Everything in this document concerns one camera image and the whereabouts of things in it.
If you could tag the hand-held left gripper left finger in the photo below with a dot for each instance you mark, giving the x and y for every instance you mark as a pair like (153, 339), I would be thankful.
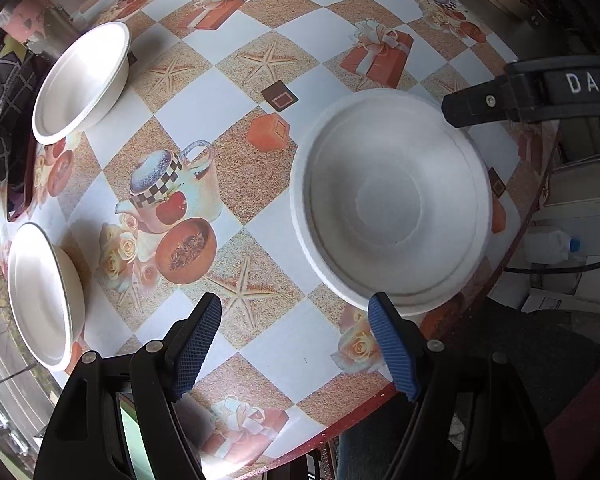
(197, 345)

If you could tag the pink metal tin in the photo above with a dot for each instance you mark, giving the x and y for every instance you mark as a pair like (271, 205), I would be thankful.
(35, 20)

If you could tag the large white bowl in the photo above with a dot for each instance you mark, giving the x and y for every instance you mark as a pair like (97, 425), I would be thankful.
(395, 205)

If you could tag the person's maroon clothing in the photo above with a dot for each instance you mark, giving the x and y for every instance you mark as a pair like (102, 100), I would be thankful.
(590, 435)

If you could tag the white plastic bottle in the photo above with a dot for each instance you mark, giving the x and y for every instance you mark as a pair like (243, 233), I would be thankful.
(547, 247)

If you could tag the dark plaid cloth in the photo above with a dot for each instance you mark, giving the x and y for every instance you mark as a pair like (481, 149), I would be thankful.
(5, 100)

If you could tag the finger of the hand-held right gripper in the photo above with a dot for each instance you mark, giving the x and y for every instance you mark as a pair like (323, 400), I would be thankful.
(480, 102)

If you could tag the person's jeans leg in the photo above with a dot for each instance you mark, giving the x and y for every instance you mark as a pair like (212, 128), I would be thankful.
(365, 445)

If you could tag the patterned tablecloth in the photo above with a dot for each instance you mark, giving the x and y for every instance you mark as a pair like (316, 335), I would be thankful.
(280, 160)

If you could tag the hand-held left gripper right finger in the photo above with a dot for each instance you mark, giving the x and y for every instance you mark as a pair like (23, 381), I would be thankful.
(392, 350)

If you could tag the cardboard box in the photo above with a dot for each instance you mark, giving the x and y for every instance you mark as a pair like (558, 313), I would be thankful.
(555, 297)

